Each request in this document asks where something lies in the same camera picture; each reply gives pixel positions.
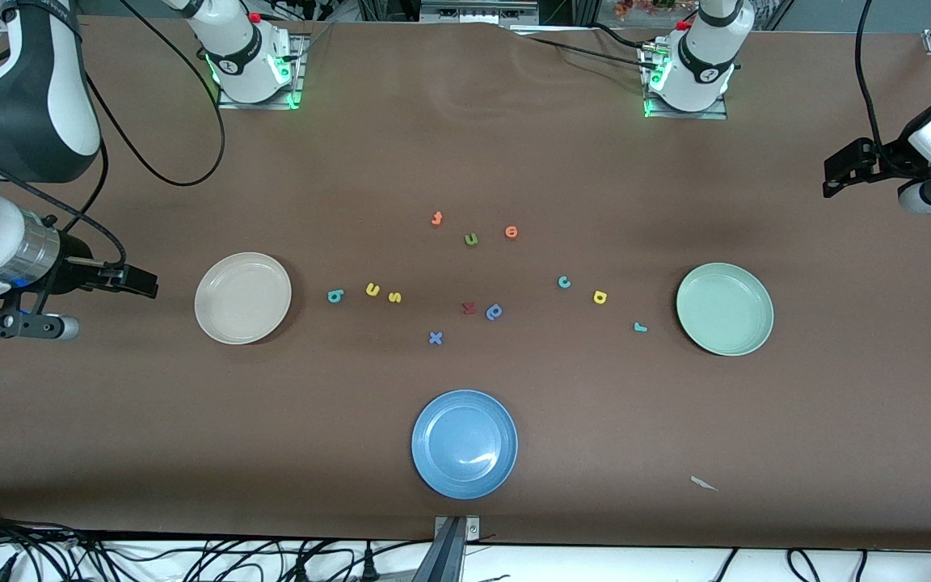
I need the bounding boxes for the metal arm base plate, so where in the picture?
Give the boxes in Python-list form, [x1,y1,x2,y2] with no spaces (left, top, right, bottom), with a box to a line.
[642,40,729,121]
[217,34,305,111]

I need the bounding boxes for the black floor cable bundle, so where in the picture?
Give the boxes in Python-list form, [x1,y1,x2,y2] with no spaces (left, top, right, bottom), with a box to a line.
[0,505,434,582]

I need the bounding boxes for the beige brown plate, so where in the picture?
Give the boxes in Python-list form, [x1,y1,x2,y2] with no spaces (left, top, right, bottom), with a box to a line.
[194,252,293,346]

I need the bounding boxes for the pale green plate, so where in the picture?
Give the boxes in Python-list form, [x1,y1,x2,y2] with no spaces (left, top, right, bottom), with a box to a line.
[676,262,775,357]

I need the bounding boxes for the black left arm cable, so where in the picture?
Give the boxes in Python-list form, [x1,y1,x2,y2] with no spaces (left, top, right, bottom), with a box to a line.
[854,0,891,154]

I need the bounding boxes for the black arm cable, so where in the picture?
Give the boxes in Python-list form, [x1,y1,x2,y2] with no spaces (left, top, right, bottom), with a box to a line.
[0,0,226,269]
[854,0,891,154]

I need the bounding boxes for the grey power strip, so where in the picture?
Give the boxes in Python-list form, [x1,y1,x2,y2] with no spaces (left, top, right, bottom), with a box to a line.
[419,0,540,24]

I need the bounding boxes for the black base power cable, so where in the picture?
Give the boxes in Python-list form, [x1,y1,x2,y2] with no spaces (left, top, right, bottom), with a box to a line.
[510,23,664,78]

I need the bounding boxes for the brown table cover sheet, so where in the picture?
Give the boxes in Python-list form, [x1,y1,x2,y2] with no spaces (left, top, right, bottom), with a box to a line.
[0,15,931,552]

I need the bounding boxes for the blue plate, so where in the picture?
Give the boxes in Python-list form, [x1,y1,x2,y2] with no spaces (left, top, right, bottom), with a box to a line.
[411,390,519,500]

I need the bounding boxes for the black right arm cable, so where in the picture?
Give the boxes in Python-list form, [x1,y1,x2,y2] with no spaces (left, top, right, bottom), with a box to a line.
[0,0,226,269]

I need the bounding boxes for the orange artificial flowers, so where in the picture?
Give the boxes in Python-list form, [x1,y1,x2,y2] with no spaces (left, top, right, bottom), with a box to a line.
[615,0,678,19]

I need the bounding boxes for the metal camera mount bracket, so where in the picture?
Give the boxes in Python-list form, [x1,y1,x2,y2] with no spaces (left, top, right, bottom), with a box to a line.
[413,515,481,582]

